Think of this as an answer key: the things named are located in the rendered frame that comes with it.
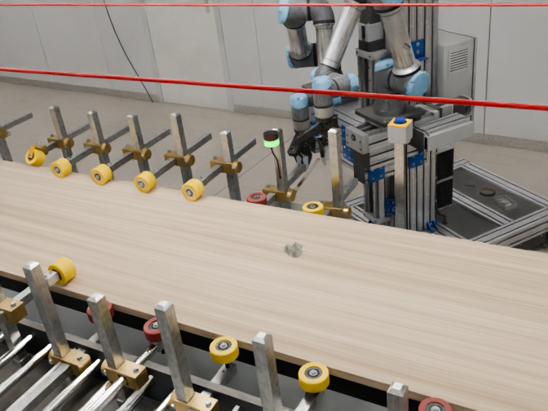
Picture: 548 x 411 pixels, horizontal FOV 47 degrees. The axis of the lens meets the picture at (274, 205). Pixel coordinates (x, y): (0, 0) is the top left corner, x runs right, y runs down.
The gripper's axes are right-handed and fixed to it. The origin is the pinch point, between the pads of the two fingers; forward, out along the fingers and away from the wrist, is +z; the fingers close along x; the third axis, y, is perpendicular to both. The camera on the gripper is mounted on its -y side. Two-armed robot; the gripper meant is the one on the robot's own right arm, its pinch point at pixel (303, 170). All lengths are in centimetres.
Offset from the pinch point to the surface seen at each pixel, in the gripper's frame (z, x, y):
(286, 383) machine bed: 4, -51, -116
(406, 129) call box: -39, -58, -30
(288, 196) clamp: -3.2, -7.4, -29.3
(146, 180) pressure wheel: -15, 47, -52
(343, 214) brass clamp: 0.6, -32.1, -29.5
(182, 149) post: -18, 44, -28
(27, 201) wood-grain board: -8, 97, -75
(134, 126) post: -27, 70, -28
